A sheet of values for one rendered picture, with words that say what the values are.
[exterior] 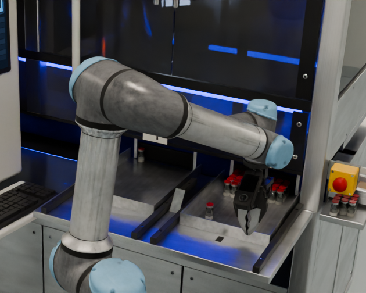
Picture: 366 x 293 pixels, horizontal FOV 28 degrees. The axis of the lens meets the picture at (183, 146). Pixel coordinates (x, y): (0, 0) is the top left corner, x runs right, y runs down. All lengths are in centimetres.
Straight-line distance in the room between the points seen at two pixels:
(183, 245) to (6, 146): 76
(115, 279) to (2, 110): 98
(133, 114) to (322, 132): 80
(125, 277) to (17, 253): 128
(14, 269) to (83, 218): 127
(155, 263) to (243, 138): 98
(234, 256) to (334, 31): 65
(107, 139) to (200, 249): 52
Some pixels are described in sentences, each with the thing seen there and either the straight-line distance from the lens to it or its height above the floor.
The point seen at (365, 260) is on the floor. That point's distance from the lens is 378.
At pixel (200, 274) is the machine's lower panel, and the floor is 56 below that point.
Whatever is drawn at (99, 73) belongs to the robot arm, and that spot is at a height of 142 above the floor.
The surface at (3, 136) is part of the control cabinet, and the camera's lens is 240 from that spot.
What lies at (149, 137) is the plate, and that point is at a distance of 228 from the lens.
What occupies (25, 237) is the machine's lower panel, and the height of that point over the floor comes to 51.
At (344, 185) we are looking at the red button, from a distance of 208.
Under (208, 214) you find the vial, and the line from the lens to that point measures 205.
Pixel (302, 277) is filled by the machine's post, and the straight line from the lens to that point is 228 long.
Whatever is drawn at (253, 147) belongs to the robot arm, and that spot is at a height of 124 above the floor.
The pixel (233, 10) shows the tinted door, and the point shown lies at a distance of 208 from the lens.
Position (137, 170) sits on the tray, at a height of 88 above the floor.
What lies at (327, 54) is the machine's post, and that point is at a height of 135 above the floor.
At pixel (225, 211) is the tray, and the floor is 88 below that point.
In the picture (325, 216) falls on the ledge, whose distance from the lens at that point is 217.
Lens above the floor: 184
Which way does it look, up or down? 22 degrees down
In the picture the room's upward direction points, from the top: 3 degrees clockwise
